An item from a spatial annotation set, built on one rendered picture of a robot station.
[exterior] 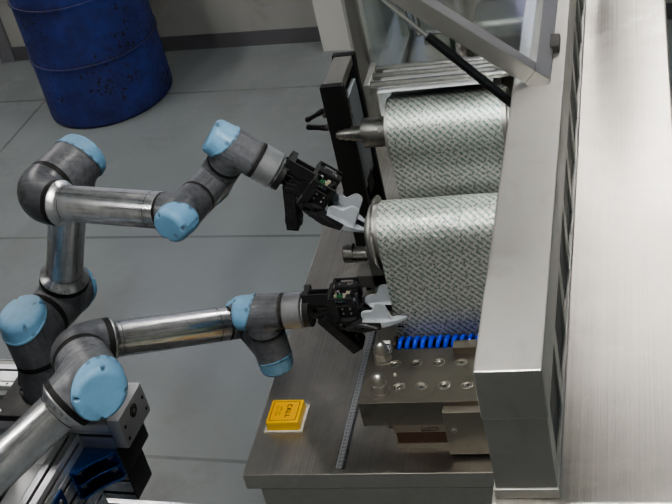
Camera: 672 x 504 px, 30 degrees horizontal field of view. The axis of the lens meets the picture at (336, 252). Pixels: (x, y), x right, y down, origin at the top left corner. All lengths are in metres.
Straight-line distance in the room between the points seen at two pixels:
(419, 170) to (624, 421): 1.04
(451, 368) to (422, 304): 0.14
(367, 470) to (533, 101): 0.86
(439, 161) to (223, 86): 3.60
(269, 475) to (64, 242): 0.75
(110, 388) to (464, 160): 0.84
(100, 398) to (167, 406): 1.77
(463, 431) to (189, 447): 1.76
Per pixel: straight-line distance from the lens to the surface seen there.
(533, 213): 1.75
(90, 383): 2.45
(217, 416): 4.12
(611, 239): 2.05
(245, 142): 2.45
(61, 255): 2.93
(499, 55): 2.04
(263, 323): 2.57
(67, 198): 2.60
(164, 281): 4.82
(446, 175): 2.61
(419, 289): 2.49
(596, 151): 2.27
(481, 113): 2.55
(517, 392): 1.51
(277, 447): 2.59
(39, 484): 3.02
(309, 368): 2.76
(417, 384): 2.45
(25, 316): 2.97
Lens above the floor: 2.63
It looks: 34 degrees down
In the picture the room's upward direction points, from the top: 14 degrees counter-clockwise
